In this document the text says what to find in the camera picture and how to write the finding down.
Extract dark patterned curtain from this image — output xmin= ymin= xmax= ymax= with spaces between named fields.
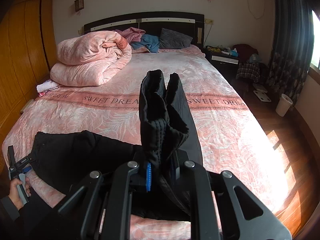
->
xmin=266 ymin=0 xmax=314 ymax=104

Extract person's left hand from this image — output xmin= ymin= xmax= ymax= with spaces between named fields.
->
xmin=8 ymin=177 xmax=31 ymax=210

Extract white bathroom scale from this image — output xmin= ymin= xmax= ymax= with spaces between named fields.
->
xmin=253 ymin=90 xmax=271 ymax=102

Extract black headboard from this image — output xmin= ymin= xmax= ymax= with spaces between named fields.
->
xmin=84 ymin=11 xmax=205 ymax=48

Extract grey left sleeve forearm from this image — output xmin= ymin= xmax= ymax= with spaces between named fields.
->
xmin=1 ymin=196 xmax=20 ymax=223

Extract black quilted pants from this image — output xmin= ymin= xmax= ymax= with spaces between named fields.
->
xmin=30 ymin=69 xmax=203 ymax=222

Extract white waste bin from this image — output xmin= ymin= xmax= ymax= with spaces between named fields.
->
xmin=276 ymin=94 xmax=293 ymax=117

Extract wooden wardrobe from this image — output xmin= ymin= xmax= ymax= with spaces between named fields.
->
xmin=0 ymin=0 xmax=58 ymax=136

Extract blue garment on bed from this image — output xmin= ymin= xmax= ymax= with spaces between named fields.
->
xmin=131 ymin=34 xmax=159 ymax=53

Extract dark grey pillow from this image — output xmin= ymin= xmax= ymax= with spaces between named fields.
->
xmin=159 ymin=28 xmax=193 ymax=49

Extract pink garment on bed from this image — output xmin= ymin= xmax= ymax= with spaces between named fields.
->
xmin=115 ymin=27 xmax=145 ymax=43

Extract dark bedside table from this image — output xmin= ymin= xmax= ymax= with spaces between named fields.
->
xmin=204 ymin=47 xmax=239 ymax=83

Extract brown wall lamp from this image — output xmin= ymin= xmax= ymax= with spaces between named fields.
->
xmin=74 ymin=0 xmax=85 ymax=12

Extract white folded cloth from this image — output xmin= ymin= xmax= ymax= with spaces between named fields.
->
xmin=36 ymin=79 xmax=60 ymax=93

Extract plaid garment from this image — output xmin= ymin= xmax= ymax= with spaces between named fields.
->
xmin=236 ymin=62 xmax=260 ymax=82

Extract pink bed with bedspread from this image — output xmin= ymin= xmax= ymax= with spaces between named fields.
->
xmin=2 ymin=51 xmax=291 ymax=239

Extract rolled pink comforter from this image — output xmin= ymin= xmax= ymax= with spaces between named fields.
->
xmin=50 ymin=31 xmax=132 ymax=87

